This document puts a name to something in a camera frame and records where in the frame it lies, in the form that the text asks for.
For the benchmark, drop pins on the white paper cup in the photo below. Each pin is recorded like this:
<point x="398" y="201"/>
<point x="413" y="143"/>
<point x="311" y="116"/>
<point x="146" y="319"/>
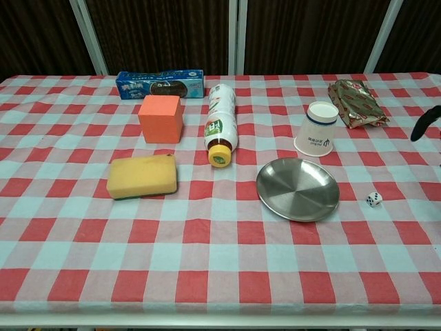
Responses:
<point x="315" y="134"/>

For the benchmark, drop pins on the white die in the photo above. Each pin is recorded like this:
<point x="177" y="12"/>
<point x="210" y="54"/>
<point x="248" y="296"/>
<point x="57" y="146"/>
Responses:
<point x="373" y="199"/>

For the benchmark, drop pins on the gold foil snack packet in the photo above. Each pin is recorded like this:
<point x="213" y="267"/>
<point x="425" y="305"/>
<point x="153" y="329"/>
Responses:
<point x="358" y="103"/>

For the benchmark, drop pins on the red white checkered tablecloth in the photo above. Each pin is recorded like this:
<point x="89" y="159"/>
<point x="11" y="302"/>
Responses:
<point x="206" y="248"/>

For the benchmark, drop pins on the white bottle with yellow cap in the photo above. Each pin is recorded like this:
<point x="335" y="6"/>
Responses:
<point x="221" y="117"/>

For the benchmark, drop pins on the round metal plate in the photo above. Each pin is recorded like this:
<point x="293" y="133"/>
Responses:
<point x="298" y="189"/>

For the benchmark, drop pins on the orange foam cube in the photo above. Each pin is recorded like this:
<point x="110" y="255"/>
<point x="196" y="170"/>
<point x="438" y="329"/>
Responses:
<point x="160" y="119"/>

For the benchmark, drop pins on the blue cookie box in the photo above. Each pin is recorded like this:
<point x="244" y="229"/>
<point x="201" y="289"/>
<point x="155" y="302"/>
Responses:
<point x="160" y="86"/>

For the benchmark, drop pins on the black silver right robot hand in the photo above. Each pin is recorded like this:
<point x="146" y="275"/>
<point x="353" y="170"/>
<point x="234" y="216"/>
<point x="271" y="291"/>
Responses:
<point x="422" y="124"/>

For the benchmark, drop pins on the yellow sponge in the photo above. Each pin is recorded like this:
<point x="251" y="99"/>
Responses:
<point x="142" y="176"/>

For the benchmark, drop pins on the white metal frame post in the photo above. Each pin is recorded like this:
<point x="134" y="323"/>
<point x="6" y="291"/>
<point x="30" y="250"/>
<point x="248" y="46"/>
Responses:
<point x="89" y="38"/>
<point x="383" y="38"/>
<point x="237" y="38"/>

